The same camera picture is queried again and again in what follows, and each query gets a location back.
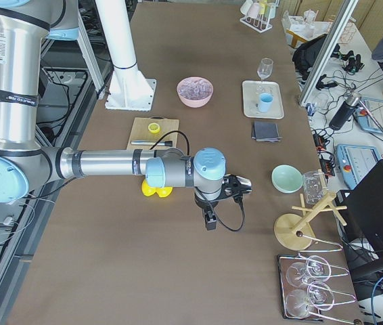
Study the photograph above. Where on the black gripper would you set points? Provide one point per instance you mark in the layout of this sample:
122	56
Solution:
204	204

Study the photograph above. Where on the stainless steel ice scoop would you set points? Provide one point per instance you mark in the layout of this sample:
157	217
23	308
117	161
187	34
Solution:
240	185

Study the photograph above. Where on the pile of clear ice cubes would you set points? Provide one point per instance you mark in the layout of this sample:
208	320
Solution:
195	89

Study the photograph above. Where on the light blue plastic cup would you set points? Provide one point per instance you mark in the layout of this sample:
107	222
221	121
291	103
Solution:
265	101

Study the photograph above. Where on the lower yellow lemon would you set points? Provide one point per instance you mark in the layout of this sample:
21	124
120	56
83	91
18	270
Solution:
164	192

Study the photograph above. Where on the yellow lemon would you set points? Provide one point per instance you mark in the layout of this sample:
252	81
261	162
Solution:
164	192
146	189

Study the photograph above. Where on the upper yellow lemon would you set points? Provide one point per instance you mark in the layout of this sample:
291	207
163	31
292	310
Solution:
146	189

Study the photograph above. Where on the steel muddler black tip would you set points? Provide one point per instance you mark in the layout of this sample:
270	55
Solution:
168	143

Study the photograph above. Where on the green ceramic bowl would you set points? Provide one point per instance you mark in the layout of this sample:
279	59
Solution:
287	179

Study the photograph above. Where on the wooden mug tree stand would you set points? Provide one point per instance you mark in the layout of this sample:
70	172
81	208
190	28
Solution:
294	231

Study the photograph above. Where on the grey folded cloth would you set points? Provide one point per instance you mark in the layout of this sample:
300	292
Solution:
265	132

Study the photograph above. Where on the half lemon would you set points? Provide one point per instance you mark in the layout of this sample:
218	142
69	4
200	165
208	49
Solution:
154	128

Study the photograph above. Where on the bamboo cutting board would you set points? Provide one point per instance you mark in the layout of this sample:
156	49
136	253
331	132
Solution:
140	131

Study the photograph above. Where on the pink bowl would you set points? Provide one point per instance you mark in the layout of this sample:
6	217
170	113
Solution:
194	103

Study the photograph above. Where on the cream serving tray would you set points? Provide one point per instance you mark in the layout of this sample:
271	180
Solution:
250	97

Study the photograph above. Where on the upside wine glass upper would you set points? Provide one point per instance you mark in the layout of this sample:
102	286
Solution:
307	270

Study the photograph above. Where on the upside wine glass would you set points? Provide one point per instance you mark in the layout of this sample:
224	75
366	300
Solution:
307	270
304	303

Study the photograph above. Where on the black glass holder tray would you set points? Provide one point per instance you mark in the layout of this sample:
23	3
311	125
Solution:
341	298

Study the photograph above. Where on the upside wine glass lower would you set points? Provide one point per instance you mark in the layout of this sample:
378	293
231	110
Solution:
304	303

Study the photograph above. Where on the clear wine glass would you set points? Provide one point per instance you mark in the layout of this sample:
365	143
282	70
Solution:
264	71

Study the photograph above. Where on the near teach pendant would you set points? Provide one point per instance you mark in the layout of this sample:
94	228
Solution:
354	162

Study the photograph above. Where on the teach pendant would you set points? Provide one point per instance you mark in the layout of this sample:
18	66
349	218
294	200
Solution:
375	106
354	162

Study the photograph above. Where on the black monitor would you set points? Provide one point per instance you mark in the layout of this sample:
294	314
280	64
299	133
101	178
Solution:
365	206

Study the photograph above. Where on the black water bottle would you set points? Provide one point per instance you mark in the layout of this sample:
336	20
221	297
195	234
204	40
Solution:
345	111

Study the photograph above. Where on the black backpack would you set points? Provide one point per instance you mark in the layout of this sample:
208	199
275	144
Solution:
306	54

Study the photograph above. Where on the far teach pendant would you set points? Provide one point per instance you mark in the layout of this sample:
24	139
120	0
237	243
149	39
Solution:
375	106

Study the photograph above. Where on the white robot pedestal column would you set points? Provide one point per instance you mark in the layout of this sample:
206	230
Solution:
129	89

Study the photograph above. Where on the white wire cup rack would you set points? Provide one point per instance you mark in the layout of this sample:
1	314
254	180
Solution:
258	14

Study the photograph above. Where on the aluminium frame post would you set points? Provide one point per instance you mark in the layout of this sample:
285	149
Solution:
342	18

